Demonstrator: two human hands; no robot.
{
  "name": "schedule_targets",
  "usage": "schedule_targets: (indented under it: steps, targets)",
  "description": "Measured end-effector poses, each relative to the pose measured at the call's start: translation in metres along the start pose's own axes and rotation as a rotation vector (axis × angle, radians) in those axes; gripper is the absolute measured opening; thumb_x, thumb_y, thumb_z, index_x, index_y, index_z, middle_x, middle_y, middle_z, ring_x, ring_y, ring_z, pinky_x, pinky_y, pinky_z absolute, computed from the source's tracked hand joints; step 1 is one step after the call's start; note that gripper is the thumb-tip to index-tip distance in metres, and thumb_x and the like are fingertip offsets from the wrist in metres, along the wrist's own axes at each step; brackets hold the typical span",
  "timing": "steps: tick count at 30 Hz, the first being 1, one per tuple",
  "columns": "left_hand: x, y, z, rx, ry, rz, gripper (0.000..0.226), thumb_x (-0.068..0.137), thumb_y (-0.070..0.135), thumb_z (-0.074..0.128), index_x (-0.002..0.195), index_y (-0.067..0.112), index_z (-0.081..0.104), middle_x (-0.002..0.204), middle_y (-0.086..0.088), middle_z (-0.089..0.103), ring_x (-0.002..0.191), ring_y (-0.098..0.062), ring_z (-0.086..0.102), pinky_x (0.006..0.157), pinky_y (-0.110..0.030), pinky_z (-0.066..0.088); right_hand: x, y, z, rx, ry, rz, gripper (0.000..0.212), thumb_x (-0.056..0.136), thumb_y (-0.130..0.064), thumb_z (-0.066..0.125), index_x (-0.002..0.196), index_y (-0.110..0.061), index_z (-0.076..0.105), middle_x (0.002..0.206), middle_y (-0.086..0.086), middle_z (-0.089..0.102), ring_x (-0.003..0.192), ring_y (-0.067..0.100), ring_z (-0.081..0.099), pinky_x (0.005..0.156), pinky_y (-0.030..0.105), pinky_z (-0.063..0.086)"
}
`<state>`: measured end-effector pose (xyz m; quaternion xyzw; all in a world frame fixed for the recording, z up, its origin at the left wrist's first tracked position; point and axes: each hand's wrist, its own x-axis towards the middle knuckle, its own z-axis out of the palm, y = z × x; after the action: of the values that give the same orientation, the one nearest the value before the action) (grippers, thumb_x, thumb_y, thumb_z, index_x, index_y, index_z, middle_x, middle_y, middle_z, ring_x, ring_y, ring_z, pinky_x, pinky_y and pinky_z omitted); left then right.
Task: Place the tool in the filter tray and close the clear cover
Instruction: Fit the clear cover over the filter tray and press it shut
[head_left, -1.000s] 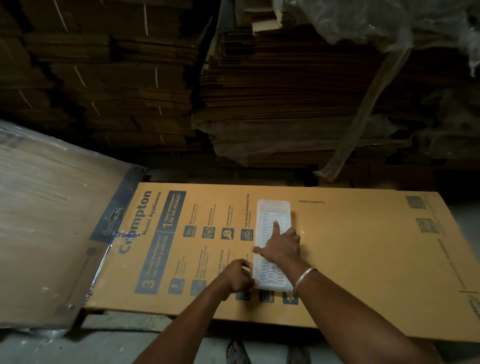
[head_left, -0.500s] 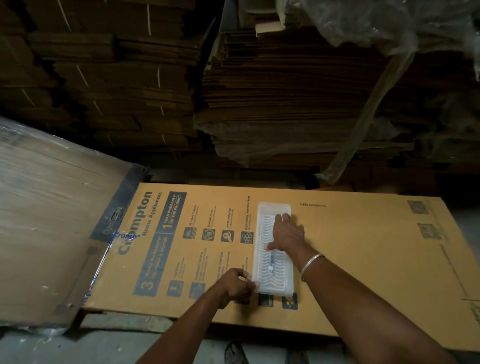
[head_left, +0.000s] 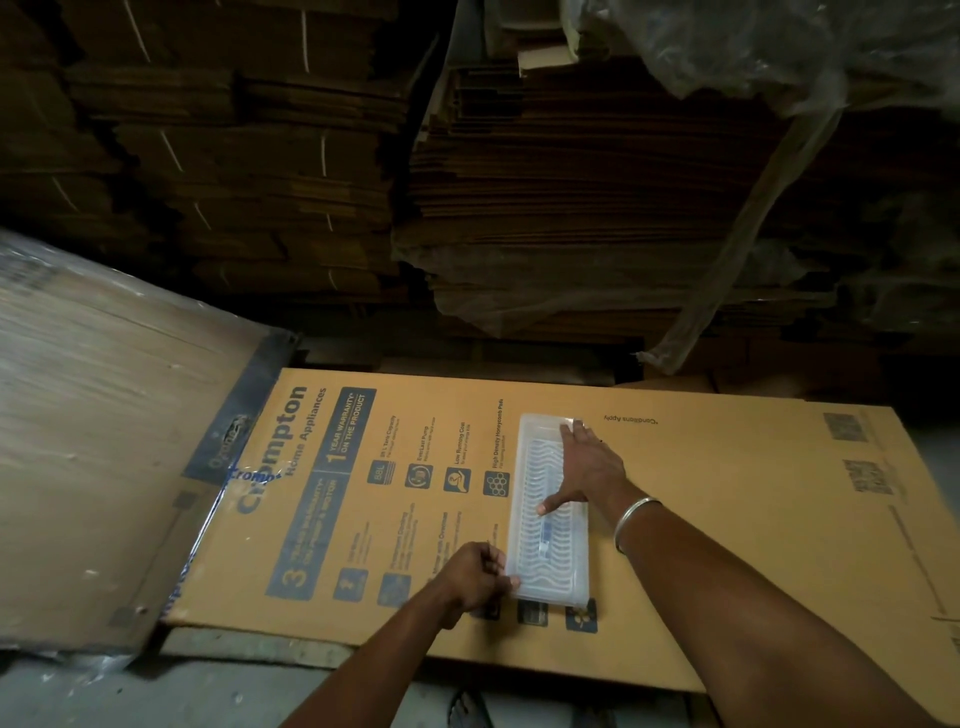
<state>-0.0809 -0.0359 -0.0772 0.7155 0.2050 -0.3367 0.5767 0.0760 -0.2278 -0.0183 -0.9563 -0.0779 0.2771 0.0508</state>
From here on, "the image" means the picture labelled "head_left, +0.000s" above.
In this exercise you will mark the person's left hand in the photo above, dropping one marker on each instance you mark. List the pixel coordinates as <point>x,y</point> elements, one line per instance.
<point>469,577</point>

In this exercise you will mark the person's right hand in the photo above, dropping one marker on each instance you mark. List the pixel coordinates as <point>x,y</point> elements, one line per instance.
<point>592,469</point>

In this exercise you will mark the person's left thumb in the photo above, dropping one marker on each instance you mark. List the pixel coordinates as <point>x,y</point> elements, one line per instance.
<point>507,583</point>

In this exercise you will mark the person's right thumb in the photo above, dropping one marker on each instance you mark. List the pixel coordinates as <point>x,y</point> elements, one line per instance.
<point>556,501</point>

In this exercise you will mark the clear plastic tray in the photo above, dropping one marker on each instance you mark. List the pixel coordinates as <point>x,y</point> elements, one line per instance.
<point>546,555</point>

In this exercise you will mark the person's right forearm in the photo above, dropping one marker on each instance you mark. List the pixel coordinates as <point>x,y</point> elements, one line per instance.
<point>750,622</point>

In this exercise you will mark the person's left forearm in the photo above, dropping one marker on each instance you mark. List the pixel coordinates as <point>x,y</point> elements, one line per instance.
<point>375,660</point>

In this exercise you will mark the dark sandal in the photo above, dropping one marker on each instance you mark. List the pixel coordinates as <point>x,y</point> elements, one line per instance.
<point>469,711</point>

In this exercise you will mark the flat printed cardboard box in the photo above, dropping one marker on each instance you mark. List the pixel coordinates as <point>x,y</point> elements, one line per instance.
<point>735,540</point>

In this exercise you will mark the brown flattened carton stack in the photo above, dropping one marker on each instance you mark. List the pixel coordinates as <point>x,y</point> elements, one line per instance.
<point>570,210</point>

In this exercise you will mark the plastic-wrapped cardboard sheet stack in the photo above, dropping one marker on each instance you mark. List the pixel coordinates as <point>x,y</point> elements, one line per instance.
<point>105,435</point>

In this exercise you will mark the clear plastic sheet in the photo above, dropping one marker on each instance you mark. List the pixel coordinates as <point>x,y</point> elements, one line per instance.
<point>780,45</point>

